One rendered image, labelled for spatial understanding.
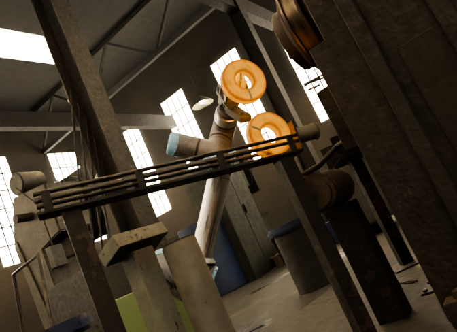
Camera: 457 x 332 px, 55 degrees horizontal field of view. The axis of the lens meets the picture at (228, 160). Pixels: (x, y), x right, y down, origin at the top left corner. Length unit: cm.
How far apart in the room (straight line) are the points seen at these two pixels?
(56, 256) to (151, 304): 512
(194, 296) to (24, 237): 601
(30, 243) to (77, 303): 275
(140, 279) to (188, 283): 18
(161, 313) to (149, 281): 11
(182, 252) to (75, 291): 326
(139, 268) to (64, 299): 332
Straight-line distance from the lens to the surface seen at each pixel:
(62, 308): 489
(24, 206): 727
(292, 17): 174
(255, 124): 141
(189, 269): 144
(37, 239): 712
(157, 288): 156
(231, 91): 143
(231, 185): 555
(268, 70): 937
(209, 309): 145
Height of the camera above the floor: 42
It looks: 11 degrees up
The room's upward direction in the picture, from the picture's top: 24 degrees counter-clockwise
